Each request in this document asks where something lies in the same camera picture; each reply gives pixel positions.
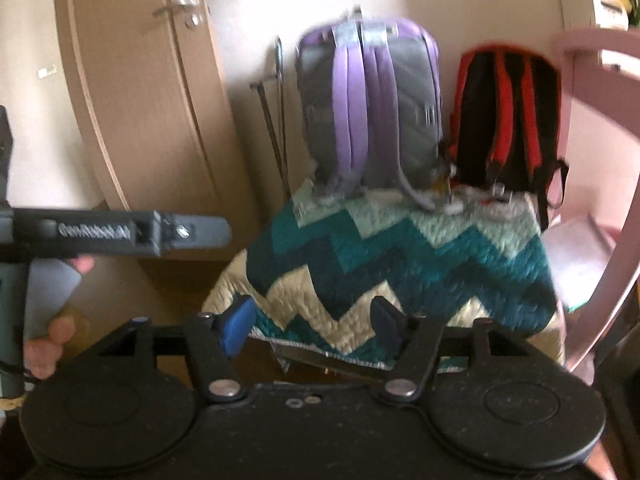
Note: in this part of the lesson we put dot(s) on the person's left hand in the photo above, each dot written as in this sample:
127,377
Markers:
50,350

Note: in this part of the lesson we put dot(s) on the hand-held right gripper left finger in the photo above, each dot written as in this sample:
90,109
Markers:
236,329

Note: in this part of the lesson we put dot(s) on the metal folding stand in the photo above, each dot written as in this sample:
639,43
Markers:
277,125

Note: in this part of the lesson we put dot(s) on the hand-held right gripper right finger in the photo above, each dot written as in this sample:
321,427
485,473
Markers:
386,327

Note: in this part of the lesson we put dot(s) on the white wall switch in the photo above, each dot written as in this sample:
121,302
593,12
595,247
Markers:
47,72

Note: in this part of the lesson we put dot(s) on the light wooden door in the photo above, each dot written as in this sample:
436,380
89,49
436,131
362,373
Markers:
150,125

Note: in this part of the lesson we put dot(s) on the pink chair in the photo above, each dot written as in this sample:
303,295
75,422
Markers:
600,160

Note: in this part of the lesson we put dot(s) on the purple grey backpack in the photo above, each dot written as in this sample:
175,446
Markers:
370,105

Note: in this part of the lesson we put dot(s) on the red black backpack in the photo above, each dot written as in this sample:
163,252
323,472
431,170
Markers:
505,120

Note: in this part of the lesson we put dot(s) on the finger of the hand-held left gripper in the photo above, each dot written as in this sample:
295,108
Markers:
200,232

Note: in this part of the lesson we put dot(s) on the teal white zigzag blanket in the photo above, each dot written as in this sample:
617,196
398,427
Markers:
400,270

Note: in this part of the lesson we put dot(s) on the metal bed frame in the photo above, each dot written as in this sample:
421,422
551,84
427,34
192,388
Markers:
320,357

